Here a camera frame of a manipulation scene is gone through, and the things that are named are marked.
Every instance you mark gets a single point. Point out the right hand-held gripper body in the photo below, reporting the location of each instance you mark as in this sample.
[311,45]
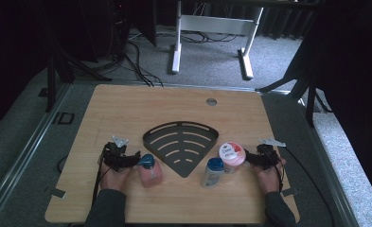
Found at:
[267,156]

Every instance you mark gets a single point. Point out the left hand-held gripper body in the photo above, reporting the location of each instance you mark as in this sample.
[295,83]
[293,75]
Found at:
[114,156]

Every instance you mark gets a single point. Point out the pink jar with white lid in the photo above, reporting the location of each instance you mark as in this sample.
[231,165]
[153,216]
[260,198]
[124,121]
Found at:
[232,154]

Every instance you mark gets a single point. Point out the pink bottle with blue cap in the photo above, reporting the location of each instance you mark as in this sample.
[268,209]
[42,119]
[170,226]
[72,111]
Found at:
[151,176]

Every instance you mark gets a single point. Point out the white bottle with blue cap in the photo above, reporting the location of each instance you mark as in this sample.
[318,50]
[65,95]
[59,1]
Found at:
[211,178]

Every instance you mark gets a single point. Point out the black slotted corner shelf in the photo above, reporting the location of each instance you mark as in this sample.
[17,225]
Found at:
[199,138]

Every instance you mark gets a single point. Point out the person's left hand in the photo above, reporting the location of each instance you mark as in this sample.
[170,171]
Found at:
[114,180]

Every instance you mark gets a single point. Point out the person's right hand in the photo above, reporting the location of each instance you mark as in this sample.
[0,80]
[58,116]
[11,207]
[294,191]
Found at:
[270,179]

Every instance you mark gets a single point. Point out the grey table grommet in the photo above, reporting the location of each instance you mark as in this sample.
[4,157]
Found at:
[211,101]

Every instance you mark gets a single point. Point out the black metal stand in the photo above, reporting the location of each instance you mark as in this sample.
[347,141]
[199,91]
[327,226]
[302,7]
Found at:
[310,101]
[51,82]

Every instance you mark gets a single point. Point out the black computer tower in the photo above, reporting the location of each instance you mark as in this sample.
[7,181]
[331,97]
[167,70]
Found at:
[119,28]

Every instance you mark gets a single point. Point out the metal floor rail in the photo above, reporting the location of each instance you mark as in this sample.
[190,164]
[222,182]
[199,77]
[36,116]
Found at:
[332,176]
[26,151]

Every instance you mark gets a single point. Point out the white desk frame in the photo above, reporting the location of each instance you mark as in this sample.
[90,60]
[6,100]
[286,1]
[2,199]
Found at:
[216,24]

